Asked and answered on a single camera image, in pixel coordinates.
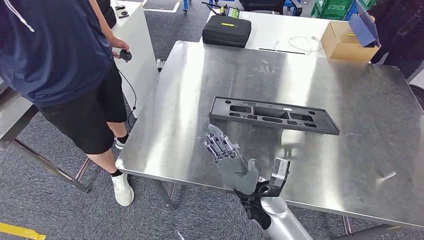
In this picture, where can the smartphone with lit screen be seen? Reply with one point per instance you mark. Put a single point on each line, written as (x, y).
(233, 12)

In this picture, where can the long black plastic part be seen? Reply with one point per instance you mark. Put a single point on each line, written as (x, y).
(323, 126)

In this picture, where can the black office chair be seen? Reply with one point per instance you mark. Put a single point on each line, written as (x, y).
(261, 5)

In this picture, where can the grey metal table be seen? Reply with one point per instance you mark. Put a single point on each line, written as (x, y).
(13, 112)

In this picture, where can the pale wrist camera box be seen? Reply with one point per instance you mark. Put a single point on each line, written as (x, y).
(280, 175)

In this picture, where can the yellow floor tape strip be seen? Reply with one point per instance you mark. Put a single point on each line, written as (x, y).
(20, 231)

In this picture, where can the black round base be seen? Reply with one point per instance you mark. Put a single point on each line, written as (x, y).
(418, 97)

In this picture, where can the person's hand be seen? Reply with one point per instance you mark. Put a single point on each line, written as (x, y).
(118, 45)

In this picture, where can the white cabinet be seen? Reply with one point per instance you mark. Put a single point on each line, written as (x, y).
(139, 49)

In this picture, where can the black handheld controller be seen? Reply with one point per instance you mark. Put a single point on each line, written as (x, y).
(126, 55)

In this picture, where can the black zip case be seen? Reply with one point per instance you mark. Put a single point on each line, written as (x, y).
(227, 34)

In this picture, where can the brown cardboard box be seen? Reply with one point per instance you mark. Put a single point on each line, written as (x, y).
(341, 43)

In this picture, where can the stainless steel workbench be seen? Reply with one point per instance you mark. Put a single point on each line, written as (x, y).
(364, 132)

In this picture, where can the person's forearm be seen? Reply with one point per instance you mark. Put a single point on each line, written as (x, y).
(105, 26)

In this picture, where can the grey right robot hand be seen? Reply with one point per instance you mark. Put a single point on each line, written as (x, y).
(233, 172)

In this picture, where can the green slotted plastic crate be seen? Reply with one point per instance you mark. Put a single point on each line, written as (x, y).
(331, 10)
(367, 4)

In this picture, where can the black round device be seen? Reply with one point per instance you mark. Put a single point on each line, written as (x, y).
(120, 7)
(124, 14)

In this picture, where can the person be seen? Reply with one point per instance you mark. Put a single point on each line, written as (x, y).
(400, 33)
(49, 49)

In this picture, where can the white table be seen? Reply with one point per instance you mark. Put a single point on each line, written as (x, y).
(281, 30)

